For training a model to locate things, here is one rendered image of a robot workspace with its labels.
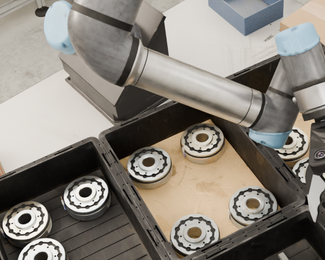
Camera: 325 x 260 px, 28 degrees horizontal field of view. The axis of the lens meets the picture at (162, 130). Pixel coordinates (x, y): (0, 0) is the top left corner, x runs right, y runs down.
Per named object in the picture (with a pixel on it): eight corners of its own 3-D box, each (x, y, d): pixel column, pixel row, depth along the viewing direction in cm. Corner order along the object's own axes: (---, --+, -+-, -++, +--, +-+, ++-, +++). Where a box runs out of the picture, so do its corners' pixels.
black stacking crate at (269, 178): (105, 166, 156) (96, 135, 147) (212, 118, 162) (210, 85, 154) (182, 297, 131) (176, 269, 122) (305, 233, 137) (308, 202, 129)
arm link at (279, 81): (269, 85, 134) (267, 86, 123) (290, 34, 132) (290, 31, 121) (304, 99, 133) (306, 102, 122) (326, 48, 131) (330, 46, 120)
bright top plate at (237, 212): (222, 196, 140) (222, 194, 140) (264, 181, 142) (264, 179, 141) (241, 232, 134) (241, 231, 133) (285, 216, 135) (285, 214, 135)
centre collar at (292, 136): (271, 140, 149) (271, 139, 148) (287, 130, 150) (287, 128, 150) (285, 153, 146) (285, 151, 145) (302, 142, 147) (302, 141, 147)
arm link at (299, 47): (312, 21, 121) (314, 18, 112) (331, 77, 121) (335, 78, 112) (272, 36, 122) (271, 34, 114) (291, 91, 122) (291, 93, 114)
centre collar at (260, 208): (237, 200, 139) (237, 198, 138) (258, 192, 140) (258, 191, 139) (247, 217, 136) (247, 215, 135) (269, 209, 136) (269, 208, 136)
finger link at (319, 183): (321, 215, 124) (336, 171, 121) (315, 224, 119) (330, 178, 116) (306, 209, 125) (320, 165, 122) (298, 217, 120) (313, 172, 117)
